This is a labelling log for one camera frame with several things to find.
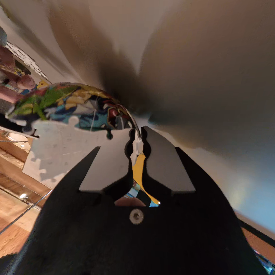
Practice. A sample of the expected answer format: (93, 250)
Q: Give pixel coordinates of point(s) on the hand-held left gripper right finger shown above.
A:
(167, 169)

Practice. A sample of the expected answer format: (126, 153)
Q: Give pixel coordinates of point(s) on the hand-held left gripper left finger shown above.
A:
(107, 169)

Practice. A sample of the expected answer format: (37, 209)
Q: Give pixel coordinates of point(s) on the partly built puzzle ball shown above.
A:
(64, 146)

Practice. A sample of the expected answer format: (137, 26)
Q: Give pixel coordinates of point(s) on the person's left hand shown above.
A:
(130, 202)

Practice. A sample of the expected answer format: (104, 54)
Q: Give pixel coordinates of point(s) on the person's right hand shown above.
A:
(25, 82)

